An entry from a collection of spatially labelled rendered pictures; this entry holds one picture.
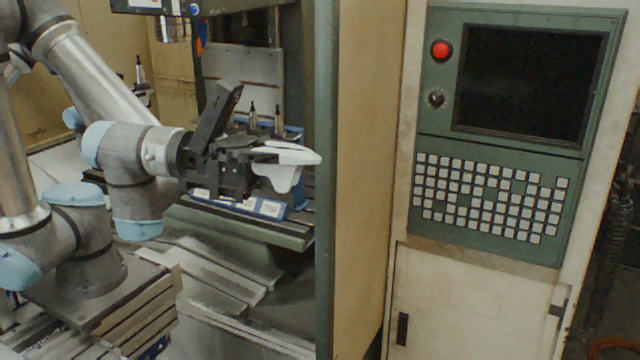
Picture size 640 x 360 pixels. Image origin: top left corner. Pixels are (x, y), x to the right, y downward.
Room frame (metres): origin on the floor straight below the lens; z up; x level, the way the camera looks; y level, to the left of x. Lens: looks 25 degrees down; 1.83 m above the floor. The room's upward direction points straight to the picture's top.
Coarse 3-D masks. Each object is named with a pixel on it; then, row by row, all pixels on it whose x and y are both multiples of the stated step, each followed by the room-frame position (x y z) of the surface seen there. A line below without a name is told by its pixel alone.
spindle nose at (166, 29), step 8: (160, 24) 1.98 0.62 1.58; (168, 24) 1.97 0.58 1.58; (176, 24) 1.98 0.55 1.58; (184, 24) 1.99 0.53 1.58; (192, 24) 2.04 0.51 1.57; (160, 32) 1.98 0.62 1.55; (168, 32) 1.97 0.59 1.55; (176, 32) 1.97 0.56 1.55; (184, 32) 1.99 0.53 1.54; (192, 32) 2.03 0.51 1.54; (160, 40) 1.98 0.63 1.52; (168, 40) 1.97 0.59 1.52; (176, 40) 1.97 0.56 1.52; (184, 40) 1.99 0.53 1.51
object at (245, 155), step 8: (232, 152) 0.59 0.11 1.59; (240, 152) 0.59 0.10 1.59; (248, 152) 0.59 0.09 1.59; (256, 152) 0.59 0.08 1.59; (264, 152) 0.59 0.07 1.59; (240, 160) 0.59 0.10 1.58; (248, 160) 0.58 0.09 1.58; (256, 160) 0.58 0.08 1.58; (264, 160) 0.59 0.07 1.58; (272, 160) 0.59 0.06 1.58
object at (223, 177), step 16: (176, 144) 0.63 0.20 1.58; (224, 144) 0.61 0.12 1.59; (240, 144) 0.61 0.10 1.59; (256, 144) 0.64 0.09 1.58; (176, 160) 0.62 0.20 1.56; (192, 160) 0.66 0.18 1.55; (208, 160) 0.61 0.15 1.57; (224, 160) 0.60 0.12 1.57; (176, 176) 0.63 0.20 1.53; (192, 176) 0.63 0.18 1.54; (208, 176) 0.61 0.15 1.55; (224, 176) 0.60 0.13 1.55; (240, 176) 0.60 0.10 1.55; (256, 176) 0.64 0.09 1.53; (224, 192) 0.61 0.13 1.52; (240, 192) 0.59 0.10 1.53
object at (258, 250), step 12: (168, 216) 1.83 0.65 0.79; (180, 228) 1.81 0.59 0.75; (192, 228) 1.77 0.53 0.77; (204, 228) 1.74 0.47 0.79; (216, 228) 1.71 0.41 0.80; (216, 240) 1.72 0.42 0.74; (228, 240) 1.69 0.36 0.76; (240, 240) 1.66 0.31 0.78; (252, 240) 1.63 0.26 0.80; (240, 252) 1.66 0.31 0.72; (252, 252) 1.63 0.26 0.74; (264, 252) 1.61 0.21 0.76; (276, 252) 1.66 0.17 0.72; (288, 252) 1.75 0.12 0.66; (276, 264) 1.66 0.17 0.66
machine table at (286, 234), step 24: (96, 168) 2.11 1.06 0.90; (264, 192) 1.85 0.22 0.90; (288, 192) 1.86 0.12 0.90; (312, 192) 1.85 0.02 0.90; (192, 216) 1.74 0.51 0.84; (216, 216) 1.70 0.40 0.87; (240, 216) 1.66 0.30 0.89; (288, 216) 1.64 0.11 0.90; (312, 216) 1.64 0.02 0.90; (264, 240) 1.58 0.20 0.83; (288, 240) 1.53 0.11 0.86; (312, 240) 1.58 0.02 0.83
